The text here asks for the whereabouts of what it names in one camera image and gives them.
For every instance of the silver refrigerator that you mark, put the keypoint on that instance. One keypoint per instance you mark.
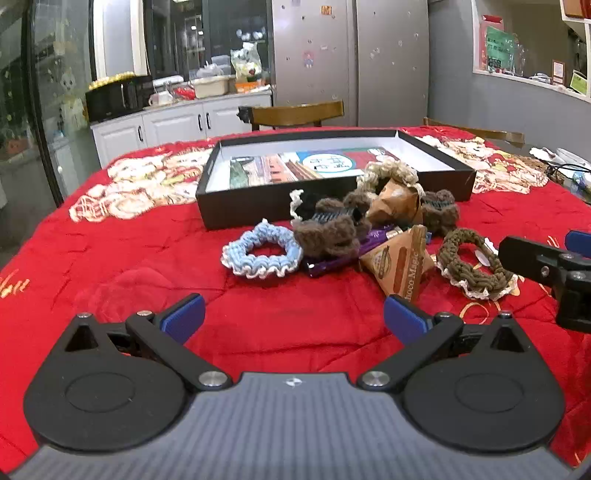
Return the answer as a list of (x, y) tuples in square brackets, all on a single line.
[(369, 64)]

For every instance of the olive knit scrunchie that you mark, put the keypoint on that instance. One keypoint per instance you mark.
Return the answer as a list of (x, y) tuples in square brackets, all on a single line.
[(457, 265)]

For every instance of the white cup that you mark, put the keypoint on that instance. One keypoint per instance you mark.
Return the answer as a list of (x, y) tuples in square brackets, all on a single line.
[(159, 98)]

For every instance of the brown knit hair claw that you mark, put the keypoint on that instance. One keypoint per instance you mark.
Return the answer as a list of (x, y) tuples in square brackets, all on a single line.
[(441, 214), (328, 235)]

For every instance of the white basin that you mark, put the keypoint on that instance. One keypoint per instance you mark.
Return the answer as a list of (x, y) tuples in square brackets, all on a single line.
[(210, 87)]

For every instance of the wooden chair back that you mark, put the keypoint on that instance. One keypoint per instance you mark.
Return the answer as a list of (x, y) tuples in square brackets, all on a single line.
[(295, 113)]

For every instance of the glass sliding door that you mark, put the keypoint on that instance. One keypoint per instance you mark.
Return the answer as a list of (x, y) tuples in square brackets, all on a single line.
[(27, 92)]

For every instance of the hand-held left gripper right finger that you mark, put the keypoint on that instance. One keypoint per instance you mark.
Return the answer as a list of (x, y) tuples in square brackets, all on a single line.
[(406, 319)]

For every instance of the black and white scrunchie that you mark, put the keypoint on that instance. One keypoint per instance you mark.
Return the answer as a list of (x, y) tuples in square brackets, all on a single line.
[(300, 203)]

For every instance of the beige knit scrunchie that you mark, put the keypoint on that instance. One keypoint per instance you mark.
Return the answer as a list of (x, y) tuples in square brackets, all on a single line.
[(392, 170)]

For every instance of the white cabinet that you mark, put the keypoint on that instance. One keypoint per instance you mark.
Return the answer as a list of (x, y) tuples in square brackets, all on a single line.
[(171, 124)]

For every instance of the gold wrapped chocolates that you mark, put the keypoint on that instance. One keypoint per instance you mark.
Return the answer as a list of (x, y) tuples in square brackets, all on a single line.
[(108, 82)]

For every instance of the brown triangular snack packet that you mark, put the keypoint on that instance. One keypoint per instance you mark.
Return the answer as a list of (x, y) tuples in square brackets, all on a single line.
[(399, 265), (392, 203)]

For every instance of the purple snack wrapper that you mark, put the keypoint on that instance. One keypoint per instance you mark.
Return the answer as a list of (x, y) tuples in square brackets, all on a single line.
[(330, 265)]

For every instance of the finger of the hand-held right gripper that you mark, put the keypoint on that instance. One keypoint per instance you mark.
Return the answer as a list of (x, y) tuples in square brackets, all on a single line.
[(531, 261), (579, 242)]

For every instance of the red printed blanket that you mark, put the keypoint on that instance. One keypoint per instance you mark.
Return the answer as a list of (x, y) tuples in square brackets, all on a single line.
[(115, 258)]

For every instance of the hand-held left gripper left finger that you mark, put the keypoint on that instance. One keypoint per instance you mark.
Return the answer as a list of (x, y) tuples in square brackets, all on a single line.
[(183, 318)]

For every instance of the wooden chair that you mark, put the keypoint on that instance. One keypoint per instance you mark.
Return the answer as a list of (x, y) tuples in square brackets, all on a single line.
[(480, 133), (295, 113)]

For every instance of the black microwave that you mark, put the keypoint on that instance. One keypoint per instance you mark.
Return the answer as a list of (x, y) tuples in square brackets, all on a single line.
[(115, 99)]

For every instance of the green and red poster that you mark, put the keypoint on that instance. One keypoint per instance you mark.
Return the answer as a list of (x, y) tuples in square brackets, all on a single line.
[(498, 48)]

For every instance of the blue knit scrunchie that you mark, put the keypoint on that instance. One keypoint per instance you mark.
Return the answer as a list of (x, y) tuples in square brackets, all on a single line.
[(238, 258)]

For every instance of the black shallow box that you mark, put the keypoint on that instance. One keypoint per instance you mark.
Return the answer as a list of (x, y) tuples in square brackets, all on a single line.
[(258, 210)]

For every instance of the plush toy bag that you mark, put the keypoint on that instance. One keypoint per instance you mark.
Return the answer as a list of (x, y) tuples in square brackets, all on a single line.
[(247, 62)]

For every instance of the printed sheet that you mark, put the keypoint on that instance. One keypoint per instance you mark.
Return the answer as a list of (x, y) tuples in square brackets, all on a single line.
[(281, 168)]

